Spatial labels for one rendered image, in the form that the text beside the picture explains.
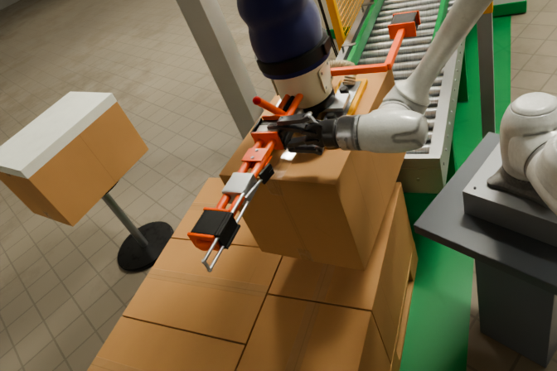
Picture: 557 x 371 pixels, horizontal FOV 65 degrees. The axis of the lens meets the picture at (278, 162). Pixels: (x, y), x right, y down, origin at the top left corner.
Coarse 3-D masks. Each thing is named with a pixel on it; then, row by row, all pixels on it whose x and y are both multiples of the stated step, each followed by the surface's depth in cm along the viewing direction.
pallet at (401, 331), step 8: (416, 256) 212; (416, 264) 212; (408, 272) 196; (408, 280) 195; (408, 288) 204; (408, 296) 201; (408, 304) 198; (400, 312) 184; (408, 312) 196; (400, 320) 182; (400, 328) 191; (400, 336) 189; (400, 344) 186; (400, 352) 184; (392, 360) 170; (400, 360) 183; (392, 368) 170
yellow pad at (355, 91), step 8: (360, 80) 149; (344, 88) 143; (352, 88) 146; (360, 88) 146; (352, 96) 142; (360, 96) 143; (352, 104) 140; (328, 112) 140; (336, 112) 139; (344, 112) 137; (352, 112) 137; (320, 120) 139
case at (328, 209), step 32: (384, 96) 149; (288, 160) 132; (320, 160) 127; (352, 160) 128; (384, 160) 153; (256, 192) 136; (288, 192) 129; (320, 192) 123; (352, 192) 129; (384, 192) 155; (256, 224) 150; (288, 224) 141; (320, 224) 134; (352, 224) 130; (288, 256) 156; (320, 256) 147; (352, 256) 138
